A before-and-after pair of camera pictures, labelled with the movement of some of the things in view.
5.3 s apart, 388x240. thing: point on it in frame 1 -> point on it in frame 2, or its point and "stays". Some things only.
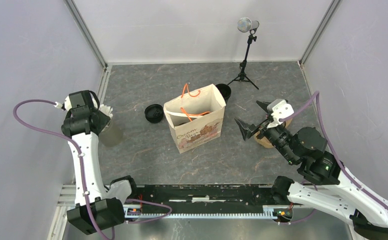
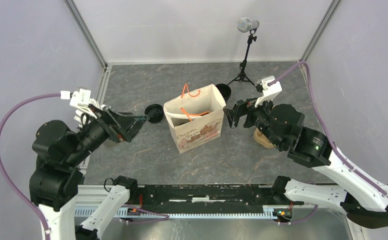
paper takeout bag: [195, 120] stays
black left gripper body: [103, 118] -> [110, 128]
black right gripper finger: [246, 129] -> [240, 108]
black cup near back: [225, 90] stays
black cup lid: [154, 113] stays
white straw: [171, 113] stays
